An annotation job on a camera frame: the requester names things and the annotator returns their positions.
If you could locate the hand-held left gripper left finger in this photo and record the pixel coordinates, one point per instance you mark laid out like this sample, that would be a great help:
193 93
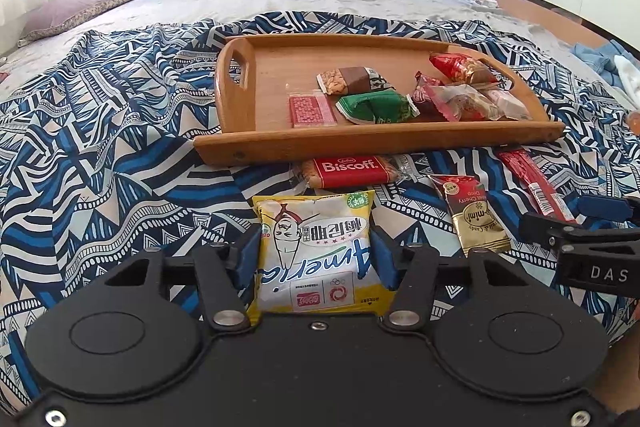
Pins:
247 262

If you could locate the chocolate nut bar clear wrapper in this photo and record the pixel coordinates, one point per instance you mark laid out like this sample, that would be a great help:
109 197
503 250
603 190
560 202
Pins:
350 79

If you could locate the long red snack stick packet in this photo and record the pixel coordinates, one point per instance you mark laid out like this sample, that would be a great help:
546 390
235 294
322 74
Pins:
537 187

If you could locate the purple patterned pillow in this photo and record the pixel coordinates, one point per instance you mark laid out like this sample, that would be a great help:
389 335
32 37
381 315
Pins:
80 7

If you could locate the wooden bed frame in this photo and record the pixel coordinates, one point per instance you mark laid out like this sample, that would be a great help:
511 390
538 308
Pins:
540 4

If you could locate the dark red snack bar packet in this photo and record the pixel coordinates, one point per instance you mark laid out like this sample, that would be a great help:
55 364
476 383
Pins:
425 99

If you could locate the gold red candy packet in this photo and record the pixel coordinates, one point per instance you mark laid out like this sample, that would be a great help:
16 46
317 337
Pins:
475 217

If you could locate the light blue cloth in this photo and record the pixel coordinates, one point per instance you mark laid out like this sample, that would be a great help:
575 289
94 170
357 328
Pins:
595 54

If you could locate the blue white patterned blanket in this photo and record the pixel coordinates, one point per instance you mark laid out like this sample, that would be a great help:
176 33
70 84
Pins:
125 132

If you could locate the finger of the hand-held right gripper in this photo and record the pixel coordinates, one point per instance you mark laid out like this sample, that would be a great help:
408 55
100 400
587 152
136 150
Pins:
605 209
555 227

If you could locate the orange item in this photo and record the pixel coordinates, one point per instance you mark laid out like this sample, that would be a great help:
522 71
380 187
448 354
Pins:
635 119

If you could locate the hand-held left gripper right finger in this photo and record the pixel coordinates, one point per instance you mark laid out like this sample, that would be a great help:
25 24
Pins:
385 262

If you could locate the yellow white snack packet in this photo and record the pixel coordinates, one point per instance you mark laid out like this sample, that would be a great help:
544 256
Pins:
315 257

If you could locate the green snack packet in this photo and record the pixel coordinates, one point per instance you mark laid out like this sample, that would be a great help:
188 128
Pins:
375 107

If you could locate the red biscuit packet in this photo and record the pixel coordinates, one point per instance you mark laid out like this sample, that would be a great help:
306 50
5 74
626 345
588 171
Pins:
350 167

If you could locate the white plastic item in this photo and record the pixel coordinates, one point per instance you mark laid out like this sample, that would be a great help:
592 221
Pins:
626 74

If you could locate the white snack bar packet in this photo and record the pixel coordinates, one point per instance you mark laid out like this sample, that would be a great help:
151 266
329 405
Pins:
510 106

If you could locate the pink wafer packet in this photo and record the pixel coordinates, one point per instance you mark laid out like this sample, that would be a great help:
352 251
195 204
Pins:
310 109

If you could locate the clear pastry packet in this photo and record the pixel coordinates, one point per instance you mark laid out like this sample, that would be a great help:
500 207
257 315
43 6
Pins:
465 102

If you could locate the red peanut packet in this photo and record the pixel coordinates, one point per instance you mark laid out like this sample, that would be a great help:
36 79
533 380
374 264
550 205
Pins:
460 68

